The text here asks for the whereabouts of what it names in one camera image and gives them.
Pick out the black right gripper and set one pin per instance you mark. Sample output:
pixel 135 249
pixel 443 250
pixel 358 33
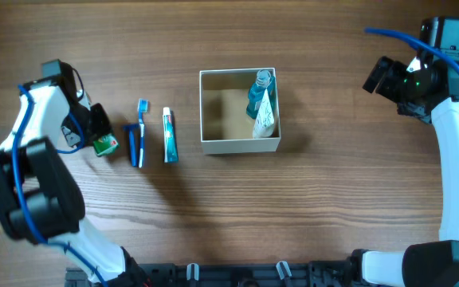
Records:
pixel 393 71

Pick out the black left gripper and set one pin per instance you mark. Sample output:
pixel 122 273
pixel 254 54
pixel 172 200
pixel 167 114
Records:
pixel 103 126

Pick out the green white soap box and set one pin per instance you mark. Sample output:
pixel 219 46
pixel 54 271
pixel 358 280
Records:
pixel 105 145

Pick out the blue mouthwash bottle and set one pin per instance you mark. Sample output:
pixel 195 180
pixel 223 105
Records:
pixel 265 81

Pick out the white lotion tube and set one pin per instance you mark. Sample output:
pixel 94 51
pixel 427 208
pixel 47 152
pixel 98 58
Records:
pixel 265 121

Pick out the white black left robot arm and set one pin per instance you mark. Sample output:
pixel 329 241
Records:
pixel 40 202

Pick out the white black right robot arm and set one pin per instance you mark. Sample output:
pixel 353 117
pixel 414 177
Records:
pixel 434 263

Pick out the blue disposable razor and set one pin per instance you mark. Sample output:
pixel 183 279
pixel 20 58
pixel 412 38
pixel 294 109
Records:
pixel 129 129

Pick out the blue white toothbrush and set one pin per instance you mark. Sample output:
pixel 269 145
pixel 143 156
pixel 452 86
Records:
pixel 142 109

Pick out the teal toothpaste tube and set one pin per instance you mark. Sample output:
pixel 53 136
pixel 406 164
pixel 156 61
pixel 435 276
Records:
pixel 171 152

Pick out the white open cardboard box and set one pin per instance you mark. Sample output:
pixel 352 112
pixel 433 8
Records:
pixel 224 124

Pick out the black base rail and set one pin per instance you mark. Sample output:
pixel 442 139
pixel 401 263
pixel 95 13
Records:
pixel 314 273

